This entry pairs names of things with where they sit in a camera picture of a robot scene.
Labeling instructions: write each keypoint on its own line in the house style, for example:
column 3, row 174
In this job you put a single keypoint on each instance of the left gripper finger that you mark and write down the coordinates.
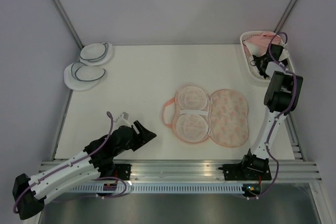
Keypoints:
column 138, row 127
column 146, row 136

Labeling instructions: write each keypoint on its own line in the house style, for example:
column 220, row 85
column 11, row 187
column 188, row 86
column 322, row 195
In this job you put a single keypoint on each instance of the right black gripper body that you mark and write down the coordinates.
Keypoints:
column 263, row 56

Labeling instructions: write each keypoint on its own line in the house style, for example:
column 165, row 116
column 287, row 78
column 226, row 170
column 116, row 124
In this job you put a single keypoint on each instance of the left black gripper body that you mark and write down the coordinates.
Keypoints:
column 133, row 144

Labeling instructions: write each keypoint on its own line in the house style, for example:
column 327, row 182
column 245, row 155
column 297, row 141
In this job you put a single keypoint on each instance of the white black-trimmed bra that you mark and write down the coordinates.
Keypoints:
column 249, row 56

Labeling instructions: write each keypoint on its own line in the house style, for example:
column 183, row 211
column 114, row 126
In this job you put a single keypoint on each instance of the floral mesh laundry bag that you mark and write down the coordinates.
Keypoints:
column 194, row 116

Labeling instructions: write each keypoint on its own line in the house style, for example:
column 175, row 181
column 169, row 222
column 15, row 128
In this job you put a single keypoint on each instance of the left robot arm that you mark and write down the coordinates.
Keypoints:
column 32, row 193

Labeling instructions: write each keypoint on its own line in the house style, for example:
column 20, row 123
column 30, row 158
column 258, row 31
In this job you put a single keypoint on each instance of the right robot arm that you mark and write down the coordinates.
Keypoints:
column 280, row 99

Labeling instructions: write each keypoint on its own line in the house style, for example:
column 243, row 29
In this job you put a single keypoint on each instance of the lower white mesh laundry bag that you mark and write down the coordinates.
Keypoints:
column 81, row 77

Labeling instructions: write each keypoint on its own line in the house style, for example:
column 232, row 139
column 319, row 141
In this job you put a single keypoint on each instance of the white mesh laundry bag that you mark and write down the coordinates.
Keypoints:
column 81, row 77
column 97, row 54

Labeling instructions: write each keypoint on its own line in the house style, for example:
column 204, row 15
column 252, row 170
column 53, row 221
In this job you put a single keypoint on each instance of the upper white mesh laundry bag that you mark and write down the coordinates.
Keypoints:
column 97, row 54

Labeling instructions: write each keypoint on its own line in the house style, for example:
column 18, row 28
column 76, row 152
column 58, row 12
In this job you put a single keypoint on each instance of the black garment in basket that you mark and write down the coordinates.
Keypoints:
column 262, row 71

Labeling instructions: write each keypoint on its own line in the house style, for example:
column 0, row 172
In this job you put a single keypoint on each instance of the pink garment in basket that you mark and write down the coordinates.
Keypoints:
column 261, row 41

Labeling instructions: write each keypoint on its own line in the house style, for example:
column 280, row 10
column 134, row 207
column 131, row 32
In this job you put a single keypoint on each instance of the white plastic basket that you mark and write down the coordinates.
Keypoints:
column 252, row 73

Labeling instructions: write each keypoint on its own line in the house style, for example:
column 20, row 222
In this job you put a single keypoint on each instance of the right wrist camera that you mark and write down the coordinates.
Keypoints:
column 284, row 55

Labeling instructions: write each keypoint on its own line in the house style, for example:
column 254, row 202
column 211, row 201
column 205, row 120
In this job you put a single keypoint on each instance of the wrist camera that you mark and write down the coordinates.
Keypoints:
column 284, row 55
column 122, row 120

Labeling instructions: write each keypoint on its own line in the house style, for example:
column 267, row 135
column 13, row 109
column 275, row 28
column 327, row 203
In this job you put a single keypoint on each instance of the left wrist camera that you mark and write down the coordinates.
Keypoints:
column 122, row 120

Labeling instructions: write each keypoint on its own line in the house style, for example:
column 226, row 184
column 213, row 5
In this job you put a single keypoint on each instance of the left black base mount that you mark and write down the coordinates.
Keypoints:
column 121, row 171

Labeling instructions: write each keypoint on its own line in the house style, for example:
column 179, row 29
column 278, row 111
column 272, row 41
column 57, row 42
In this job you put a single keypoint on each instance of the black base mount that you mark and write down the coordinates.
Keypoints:
column 236, row 172
column 121, row 171

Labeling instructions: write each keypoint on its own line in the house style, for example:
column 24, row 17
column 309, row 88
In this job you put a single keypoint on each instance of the white slotted cable duct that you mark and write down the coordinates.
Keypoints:
column 159, row 188

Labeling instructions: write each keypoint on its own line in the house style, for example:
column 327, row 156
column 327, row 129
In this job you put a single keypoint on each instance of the right aluminium corner post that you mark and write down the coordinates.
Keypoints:
column 284, row 17

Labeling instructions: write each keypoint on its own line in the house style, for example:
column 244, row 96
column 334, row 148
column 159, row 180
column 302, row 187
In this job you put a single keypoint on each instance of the aluminium corner post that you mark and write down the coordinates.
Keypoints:
column 284, row 17
column 66, row 20

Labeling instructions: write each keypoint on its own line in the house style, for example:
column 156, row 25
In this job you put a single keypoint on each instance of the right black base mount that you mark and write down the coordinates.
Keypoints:
column 236, row 172

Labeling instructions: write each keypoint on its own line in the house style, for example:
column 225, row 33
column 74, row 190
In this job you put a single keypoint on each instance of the aluminium front rail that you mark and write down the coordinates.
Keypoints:
column 207, row 171

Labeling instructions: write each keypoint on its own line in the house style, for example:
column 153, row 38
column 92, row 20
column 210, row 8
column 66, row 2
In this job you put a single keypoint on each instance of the left aluminium corner post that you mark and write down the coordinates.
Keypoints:
column 66, row 20

